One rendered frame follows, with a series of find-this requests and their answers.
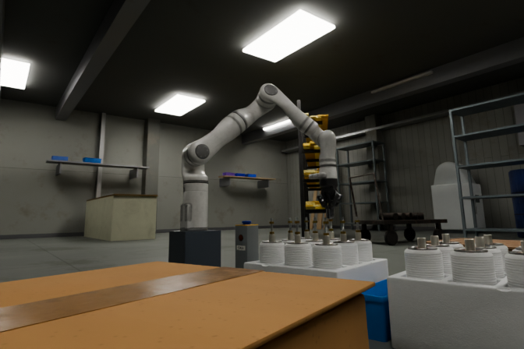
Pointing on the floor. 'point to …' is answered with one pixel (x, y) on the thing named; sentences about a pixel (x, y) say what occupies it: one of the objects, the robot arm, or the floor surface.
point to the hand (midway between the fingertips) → (330, 213)
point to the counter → (121, 217)
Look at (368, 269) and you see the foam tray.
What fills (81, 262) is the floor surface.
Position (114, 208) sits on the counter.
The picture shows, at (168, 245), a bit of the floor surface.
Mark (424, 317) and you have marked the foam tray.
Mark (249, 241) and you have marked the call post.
